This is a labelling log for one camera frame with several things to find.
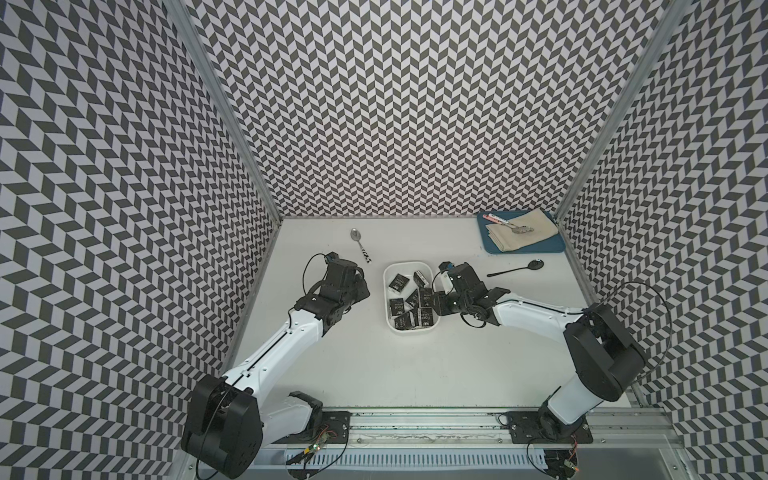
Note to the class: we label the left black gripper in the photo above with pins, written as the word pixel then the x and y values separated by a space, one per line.
pixel 360 283

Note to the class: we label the black pocket tissue pack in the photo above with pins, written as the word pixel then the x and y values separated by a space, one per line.
pixel 420 279
pixel 406 321
pixel 414 299
pixel 425 298
pixel 397 307
pixel 441 304
pixel 425 317
pixel 398 283

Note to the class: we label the white plastic storage box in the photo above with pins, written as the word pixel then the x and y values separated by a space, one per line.
pixel 407 269

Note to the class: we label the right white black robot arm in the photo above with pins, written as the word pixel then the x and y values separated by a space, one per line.
pixel 606 357

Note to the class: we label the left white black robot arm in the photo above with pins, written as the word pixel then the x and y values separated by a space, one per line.
pixel 227 421

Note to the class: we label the beige folded cloth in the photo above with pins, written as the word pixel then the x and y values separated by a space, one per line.
pixel 507 241

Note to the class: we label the black spoon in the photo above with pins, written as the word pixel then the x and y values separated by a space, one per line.
pixel 532 265

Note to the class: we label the teal tray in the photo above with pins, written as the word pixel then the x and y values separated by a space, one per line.
pixel 553 245

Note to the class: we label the silver spoon patterned handle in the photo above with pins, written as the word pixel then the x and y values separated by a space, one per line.
pixel 356 236

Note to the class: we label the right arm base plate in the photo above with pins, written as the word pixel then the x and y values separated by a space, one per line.
pixel 527 425

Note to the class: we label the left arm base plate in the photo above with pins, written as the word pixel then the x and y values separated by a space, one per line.
pixel 335 424

